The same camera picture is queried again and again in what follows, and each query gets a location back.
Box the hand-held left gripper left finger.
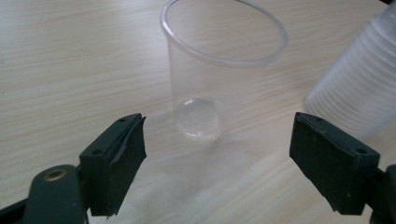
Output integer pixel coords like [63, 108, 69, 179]
[78, 113, 148, 217]

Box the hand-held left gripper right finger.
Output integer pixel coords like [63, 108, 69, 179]
[289, 111, 381, 217]

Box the stack of clear plastic cups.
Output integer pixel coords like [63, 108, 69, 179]
[304, 2, 396, 140]

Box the single clear plastic cup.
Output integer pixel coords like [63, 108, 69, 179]
[160, 0, 290, 142]

